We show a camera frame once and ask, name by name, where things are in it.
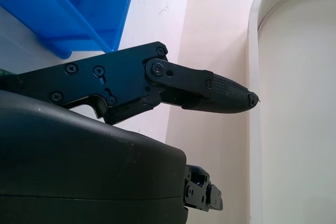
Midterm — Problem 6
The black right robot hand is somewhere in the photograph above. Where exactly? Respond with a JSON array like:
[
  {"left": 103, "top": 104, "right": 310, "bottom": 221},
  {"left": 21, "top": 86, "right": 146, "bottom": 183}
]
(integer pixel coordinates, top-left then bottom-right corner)
[{"left": 0, "top": 41, "right": 260, "bottom": 224}]

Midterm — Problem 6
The blue plastic tray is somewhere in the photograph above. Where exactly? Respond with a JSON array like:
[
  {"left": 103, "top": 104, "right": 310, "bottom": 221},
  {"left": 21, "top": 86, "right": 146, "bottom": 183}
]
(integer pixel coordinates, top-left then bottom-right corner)
[{"left": 0, "top": 0, "right": 139, "bottom": 60}]

